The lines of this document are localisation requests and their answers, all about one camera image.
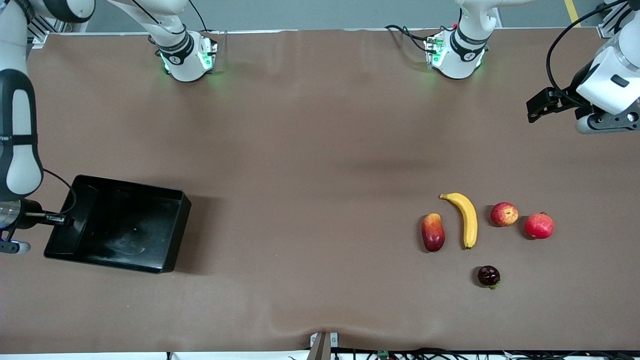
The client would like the yellow banana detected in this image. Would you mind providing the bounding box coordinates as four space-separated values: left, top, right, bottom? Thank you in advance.
439 192 479 250

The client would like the small red yellow apple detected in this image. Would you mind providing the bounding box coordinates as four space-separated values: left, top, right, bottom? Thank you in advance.
490 201 519 228

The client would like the black plastic tray box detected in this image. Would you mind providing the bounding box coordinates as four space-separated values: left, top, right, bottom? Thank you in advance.
43 174 192 275

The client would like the black base cable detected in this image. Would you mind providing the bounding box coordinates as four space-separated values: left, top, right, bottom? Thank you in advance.
384 23 439 54
187 0 208 33

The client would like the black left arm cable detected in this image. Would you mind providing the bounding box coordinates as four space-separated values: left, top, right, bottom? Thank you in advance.
545 0 621 108

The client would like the red yellow mango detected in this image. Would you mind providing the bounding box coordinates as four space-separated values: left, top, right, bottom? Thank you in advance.
421 213 446 253

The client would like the metal camera bracket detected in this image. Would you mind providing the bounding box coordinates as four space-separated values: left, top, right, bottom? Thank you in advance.
309 331 339 360

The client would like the black left base cable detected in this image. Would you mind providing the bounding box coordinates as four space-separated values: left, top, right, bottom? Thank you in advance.
384 23 439 54

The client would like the brown table mat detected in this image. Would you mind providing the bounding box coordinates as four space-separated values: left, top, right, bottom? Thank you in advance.
0 27 640 354

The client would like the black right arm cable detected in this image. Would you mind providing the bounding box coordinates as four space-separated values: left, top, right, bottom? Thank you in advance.
42 169 77 217

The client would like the red pomegranate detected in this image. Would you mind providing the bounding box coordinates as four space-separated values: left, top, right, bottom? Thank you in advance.
524 211 556 240

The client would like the black right base cable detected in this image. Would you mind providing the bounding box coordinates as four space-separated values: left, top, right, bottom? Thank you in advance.
187 0 208 33

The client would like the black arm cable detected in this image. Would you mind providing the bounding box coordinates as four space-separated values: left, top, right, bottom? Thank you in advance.
42 169 77 217
545 0 621 108

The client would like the dark purple mangosteen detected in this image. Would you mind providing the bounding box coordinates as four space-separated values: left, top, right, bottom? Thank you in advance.
476 265 502 290

